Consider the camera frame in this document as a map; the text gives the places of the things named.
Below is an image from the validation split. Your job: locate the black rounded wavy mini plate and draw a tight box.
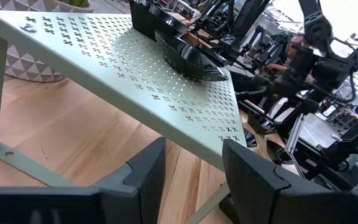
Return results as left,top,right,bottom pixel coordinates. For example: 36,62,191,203
153,29,229,82

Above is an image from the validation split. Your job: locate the succulent in white patterned pot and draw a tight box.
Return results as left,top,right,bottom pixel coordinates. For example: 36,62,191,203
0,0,95,83

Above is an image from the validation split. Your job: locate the person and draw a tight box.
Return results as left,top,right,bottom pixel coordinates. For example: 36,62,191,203
264,33,310,75

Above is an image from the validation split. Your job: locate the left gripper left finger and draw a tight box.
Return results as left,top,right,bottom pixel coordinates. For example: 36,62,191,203
0,136,167,224

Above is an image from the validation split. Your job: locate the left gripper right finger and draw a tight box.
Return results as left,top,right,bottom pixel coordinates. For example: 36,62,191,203
221,138,358,224

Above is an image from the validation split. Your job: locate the black deep square mini bowl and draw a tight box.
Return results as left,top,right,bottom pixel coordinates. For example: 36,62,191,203
129,0,195,43

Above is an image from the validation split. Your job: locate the neighbouring workstation frame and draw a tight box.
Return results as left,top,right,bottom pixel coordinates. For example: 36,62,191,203
286,105,358,192

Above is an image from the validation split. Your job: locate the green perforated metal shelf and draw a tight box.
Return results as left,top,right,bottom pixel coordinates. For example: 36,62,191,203
0,9,248,224

